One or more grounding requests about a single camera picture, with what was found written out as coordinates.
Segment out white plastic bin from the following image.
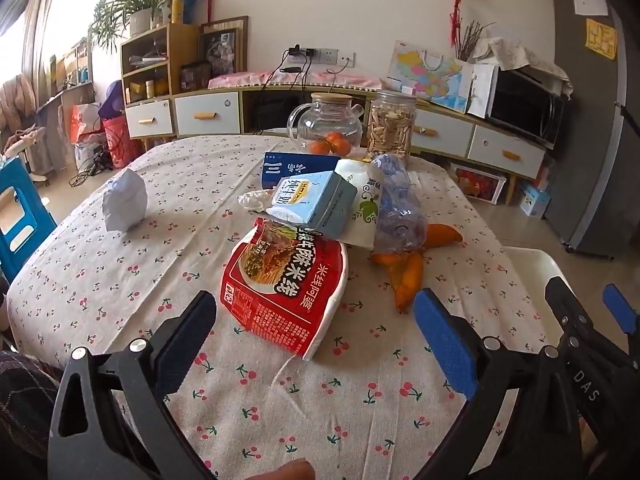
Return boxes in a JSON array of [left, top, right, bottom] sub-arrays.
[[500, 246, 568, 356]]

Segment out potted green plant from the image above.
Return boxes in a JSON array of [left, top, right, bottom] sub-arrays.
[[90, 0, 196, 36]]

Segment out white and red bag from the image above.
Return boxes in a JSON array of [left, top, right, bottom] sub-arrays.
[[70, 102, 103, 143]]

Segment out person's left hand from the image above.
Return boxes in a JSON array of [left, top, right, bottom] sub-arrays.
[[249, 458, 316, 480]]

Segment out dark blue carton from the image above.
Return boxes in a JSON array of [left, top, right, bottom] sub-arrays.
[[261, 151, 341, 191]]

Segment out wall outlets with chargers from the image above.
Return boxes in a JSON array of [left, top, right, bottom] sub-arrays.
[[287, 46, 357, 69]]

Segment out blue and white box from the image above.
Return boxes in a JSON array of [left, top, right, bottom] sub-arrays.
[[517, 180, 551, 218]]

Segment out dark plaid clothing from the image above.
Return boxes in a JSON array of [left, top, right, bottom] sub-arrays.
[[0, 350, 63, 480]]

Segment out pink cloth runner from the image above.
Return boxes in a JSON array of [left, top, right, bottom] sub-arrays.
[[207, 69, 383, 92]]

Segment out crumpled white tissue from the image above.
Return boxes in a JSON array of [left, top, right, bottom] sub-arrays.
[[237, 191, 273, 212]]

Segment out crumpled white paper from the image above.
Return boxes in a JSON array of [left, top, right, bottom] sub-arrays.
[[102, 168, 148, 232]]

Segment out white paper cup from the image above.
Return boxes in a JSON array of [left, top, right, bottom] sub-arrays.
[[332, 158, 386, 250]]

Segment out floral cloth cover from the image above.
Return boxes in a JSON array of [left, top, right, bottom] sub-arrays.
[[472, 37, 573, 98]]

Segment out wooden shelf unit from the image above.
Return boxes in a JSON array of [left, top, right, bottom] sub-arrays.
[[120, 24, 201, 106]]

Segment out light blue milk carton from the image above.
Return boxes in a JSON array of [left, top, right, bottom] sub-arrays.
[[264, 170, 358, 238]]

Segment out framed picture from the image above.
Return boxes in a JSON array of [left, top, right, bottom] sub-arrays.
[[199, 16, 249, 81]]

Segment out red noodle packet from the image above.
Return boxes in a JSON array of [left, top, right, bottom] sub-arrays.
[[220, 217, 349, 361]]

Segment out white cabinet drawer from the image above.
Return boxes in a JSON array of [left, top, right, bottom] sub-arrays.
[[469, 125, 546, 179], [175, 91, 241, 136], [125, 100, 174, 139], [412, 108, 473, 158]]

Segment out clear plastic snack jar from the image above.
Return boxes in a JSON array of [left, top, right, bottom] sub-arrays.
[[366, 90, 417, 161]]

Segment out grey refrigerator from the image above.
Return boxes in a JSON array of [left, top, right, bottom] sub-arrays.
[[542, 0, 640, 261]]

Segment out small dark box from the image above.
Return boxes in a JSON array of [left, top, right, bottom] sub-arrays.
[[180, 61, 212, 92]]

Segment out red gift box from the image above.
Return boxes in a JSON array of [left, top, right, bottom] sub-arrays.
[[450, 162, 507, 205]]

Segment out black floor cables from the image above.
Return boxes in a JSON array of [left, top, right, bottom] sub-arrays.
[[67, 152, 116, 188]]

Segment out yellow paper note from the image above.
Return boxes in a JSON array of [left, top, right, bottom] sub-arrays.
[[585, 18, 618, 61]]

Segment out red shopping bag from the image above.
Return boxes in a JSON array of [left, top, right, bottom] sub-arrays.
[[102, 115, 143, 168]]

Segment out white paper bag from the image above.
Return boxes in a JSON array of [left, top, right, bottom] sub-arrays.
[[467, 62, 498, 118]]

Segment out glass teapot with wooden lid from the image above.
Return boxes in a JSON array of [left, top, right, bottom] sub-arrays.
[[287, 92, 365, 153]]

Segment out purple bag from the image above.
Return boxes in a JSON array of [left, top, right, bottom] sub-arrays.
[[97, 80, 126, 121]]

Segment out dried twigs bunch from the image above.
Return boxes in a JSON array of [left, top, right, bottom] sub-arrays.
[[457, 21, 496, 62]]

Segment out black microwave oven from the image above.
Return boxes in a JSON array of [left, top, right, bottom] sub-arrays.
[[485, 67, 566, 148]]

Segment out colourful map board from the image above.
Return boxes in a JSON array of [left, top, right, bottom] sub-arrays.
[[382, 40, 476, 113]]

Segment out red hanging decoration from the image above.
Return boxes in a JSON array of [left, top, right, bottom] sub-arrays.
[[442, 0, 483, 45]]

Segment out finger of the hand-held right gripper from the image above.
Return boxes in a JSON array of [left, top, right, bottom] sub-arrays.
[[602, 284, 640, 358], [544, 276, 608, 411]]

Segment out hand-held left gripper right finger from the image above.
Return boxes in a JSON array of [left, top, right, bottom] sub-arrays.
[[412, 288, 596, 480]]

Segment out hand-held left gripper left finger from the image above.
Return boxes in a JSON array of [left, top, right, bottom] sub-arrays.
[[47, 290, 217, 480]]

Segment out beige curtain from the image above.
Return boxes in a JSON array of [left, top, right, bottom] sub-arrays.
[[0, 0, 66, 111]]

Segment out long wooden cabinet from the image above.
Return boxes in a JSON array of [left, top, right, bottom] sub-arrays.
[[122, 82, 548, 206]]

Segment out crushed clear plastic bottle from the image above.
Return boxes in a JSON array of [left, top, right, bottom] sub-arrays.
[[370, 154, 429, 253]]

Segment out blue plastic stool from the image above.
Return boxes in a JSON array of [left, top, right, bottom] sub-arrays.
[[0, 157, 58, 283]]

